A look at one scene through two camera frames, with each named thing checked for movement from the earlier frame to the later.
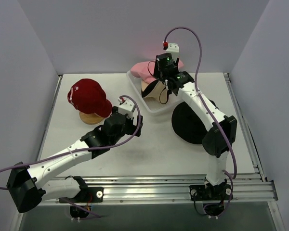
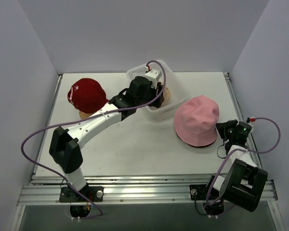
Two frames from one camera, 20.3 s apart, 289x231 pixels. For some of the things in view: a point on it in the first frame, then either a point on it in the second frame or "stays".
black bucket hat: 187,125 -> 199,146
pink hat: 145,70 -> 195,121
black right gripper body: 157,73 -> 224,126
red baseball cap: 88,96 stays
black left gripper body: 136,126 -> 159,95
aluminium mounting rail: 247,187 stays
